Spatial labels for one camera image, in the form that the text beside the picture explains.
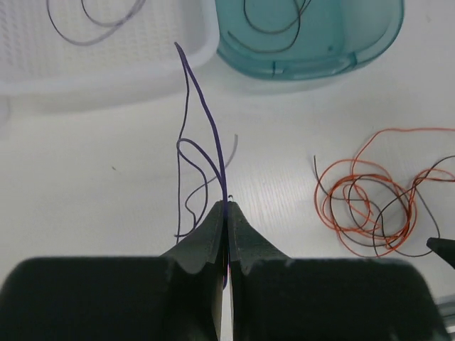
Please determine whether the right white perforated basket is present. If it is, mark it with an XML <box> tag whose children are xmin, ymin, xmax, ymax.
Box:
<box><xmin>1</xmin><ymin>1</ymin><xmax>219</xmax><ymax>119</ymax></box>

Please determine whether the teal transparent plastic bin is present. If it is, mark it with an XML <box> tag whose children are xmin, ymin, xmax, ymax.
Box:
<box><xmin>215</xmin><ymin>0</ymin><xmax>405</xmax><ymax>80</ymax></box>

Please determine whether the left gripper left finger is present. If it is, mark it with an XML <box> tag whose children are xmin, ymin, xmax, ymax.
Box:
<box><xmin>1</xmin><ymin>202</ymin><xmax>226</xmax><ymax>340</ymax></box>

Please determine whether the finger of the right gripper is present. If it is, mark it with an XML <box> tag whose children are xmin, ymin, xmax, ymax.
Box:
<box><xmin>427</xmin><ymin>237</ymin><xmax>455</xmax><ymax>269</ymax></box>

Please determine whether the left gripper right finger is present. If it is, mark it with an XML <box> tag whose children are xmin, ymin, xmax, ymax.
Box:
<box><xmin>227</xmin><ymin>202</ymin><xmax>450</xmax><ymax>340</ymax></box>

